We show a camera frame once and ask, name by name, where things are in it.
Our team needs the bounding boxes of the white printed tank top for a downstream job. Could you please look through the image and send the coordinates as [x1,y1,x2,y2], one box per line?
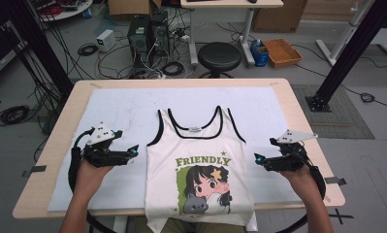
[145,105,255,233]

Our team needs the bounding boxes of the white desk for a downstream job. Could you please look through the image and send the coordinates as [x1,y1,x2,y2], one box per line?
[179,0,284,68]

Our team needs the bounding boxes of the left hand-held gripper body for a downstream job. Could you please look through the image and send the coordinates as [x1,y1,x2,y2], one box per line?
[81,121,131,169]

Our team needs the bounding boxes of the small cardboard box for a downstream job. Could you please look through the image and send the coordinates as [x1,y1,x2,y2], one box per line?
[108,0,163,17]

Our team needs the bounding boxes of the round white table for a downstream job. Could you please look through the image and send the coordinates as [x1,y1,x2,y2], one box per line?
[35,0,94,22]

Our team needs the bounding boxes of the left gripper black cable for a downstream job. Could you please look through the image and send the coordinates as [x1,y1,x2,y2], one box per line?
[68,127,96,193]

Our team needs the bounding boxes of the black tape cross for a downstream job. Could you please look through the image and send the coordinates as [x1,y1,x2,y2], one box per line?
[329,208,355,225]

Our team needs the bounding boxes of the grey floor mat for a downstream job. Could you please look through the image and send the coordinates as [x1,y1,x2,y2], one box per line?
[290,83,376,141]

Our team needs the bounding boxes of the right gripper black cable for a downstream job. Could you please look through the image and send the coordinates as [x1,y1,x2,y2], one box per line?
[302,151,327,200]

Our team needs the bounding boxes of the white stand leg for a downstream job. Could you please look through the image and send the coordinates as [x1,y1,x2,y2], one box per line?
[314,0,376,67]

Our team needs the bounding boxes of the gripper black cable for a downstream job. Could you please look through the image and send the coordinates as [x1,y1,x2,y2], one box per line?
[68,127,96,193]
[302,151,327,200]

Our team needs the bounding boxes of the black tape strip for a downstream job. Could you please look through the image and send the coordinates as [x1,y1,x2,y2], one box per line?
[324,176,347,186]
[21,165,48,179]

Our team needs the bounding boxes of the person's left hand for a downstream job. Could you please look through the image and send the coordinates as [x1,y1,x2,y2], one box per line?
[75,159,115,196]

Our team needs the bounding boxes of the large cardboard box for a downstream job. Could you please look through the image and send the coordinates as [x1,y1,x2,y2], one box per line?
[251,0,308,34]

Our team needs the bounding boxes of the white table mat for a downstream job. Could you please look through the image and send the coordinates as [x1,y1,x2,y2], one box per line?
[48,86,304,212]

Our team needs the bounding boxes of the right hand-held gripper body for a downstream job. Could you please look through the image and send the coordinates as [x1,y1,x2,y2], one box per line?
[264,129,319,173]

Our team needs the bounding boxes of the long black floor cable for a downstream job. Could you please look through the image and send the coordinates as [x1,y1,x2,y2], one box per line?
[294,62,387,113]

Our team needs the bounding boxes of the black metal stand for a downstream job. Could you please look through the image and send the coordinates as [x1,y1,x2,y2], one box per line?
[5,0,75,100]
[305,0,387,113]

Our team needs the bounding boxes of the small white device box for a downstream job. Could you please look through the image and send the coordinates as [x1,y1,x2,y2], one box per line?
[95,29,117,53]

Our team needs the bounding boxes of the black computer tower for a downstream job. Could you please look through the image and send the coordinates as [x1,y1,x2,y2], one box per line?
[126,15,152,70]
[148,11,172,60]

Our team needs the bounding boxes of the person's khaki pants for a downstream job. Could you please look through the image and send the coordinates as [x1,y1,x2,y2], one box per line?
[160,217,247,233]

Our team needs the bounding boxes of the person's right hand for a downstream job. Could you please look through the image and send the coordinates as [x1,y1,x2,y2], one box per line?
[278,167,319,196]

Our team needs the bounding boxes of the black round stool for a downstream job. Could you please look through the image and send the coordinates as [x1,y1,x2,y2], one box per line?
[197,41,242,80]

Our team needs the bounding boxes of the coiled black cable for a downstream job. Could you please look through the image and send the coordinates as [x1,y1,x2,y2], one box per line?
[0,104,31,127]
[161,60,186,78]
[77,42,99,57]

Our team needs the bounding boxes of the blue box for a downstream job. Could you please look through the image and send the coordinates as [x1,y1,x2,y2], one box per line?
[249,39,270,68]

